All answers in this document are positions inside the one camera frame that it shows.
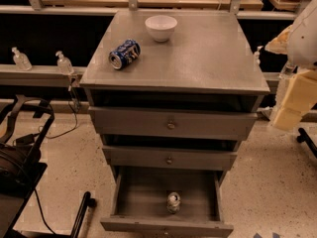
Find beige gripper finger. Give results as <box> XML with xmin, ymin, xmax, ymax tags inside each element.
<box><xmin>271</xmin><ymin>107</ymin><xmax>302</xmax><ymax>131</ymax></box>

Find black floor cable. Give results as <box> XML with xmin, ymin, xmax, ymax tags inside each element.
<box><xmin>34</xmin><ymin>82</ymin><xmax>82</xmax><ymax>236</ymax></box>

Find middle grey drawer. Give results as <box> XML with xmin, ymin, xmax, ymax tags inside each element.
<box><xmin>103</xmin><ymin>146</ymin><xmax>237</xmax><ymax>171</ymax></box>

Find blue pepsi can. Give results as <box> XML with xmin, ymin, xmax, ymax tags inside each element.
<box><xmin>109</xmin><ymin>39</ymin><xmax>141</xmax><ymax>69</ymax></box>

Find grey drawer cabinet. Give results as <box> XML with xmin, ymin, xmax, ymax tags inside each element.
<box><xmin>79</xmin><ymin>9</ymin><xmax>271</xmax><ymax>238</ymax></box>

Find silver green 7up can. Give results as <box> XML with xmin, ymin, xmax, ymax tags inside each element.
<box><xmin>166</xmin><ymin>192</ymin><xmax>181</xmax><ymax>214</ymax></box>

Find clear pump bottle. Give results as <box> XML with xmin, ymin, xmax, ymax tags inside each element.
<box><xmin>55</xmin><ymin>51</ymin><xmax>74</xmax><ymax>75</ymax></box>
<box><xmin>12</xmin><ymin>47</ymin><xmax>32</xmax><ymax>70</ymax></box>
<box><xmin>254</xmin><ymin>46</ymin><xmax>264</xmax><ymax>65</ymax></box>

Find clear pump bottle right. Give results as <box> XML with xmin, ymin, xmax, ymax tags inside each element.
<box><xmin>254</xmin><ymin>46</ymin><xmax>264</xmax><ymax>65</ymax></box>

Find top grey drawer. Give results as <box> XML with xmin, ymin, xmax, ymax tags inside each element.
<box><xmin>88</xmin><ymin>106</ymin><xmax>257</xmax><ymax>141</ymax></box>

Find bottom grey drawer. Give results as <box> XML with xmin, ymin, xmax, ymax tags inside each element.
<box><xmin>101</xmin><ymin>167</ymin><xmax>233</xmax><ymax>238</ymax></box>

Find black caster leg right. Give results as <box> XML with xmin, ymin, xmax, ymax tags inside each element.
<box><xmin>296</xmin><ymin>128</ymin><xmax>317</xmax><ymax>158</ymax></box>

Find black equipment with straps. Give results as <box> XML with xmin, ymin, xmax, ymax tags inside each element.
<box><xmin>0</xmin><ymin>95</ymin><xmax>54</xmax><ymax>238</ymax></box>

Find grey drawer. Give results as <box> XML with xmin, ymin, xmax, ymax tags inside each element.
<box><xmin>88</xmin><ymin>106</ymin><xmax>257</xmax><ymax>141</ymax></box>
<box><xmin>101</xmin><ymin>167</ymin><xmax>233</xmax><ymax>238</ymax></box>
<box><xmin>103</xmin><ymin>146</ymin><xmax>237</xmax><ymax>171</ymax></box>

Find black chair leg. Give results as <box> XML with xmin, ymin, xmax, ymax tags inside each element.
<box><xmin>70</xmin><ymin>191</ymin><xmax>96</xmax><ymax>238</ymax></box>

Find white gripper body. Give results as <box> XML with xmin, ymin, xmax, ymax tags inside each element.
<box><xmin>286</xmin><ymin>70</ymin><xmax>317</xmax><ymax>111</ymax></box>

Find white ceramic bowl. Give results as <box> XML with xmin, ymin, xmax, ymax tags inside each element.
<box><xmin>145</xmin><ymin>15</ymin><xmax>177</xmax><ymax>42</ymax></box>

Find clear pump bottle far left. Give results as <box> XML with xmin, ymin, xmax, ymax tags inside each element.
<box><xmin>12</xmin><ymin>47</ymin><xmax>32</xmax><ymax>70</ymax></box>

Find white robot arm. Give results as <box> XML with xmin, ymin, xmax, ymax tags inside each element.
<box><xmin>264</xmin><ymin>0</ymin><xmax>317</xmax><ymax>131</ymax></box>

